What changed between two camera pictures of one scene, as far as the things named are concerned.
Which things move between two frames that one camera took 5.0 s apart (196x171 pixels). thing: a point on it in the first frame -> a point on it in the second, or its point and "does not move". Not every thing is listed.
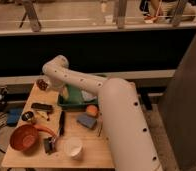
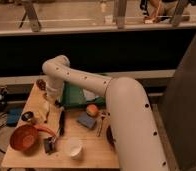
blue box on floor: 13,116 does not move
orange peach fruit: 91,110 does not move
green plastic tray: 77,98 does not move
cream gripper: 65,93 -> 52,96
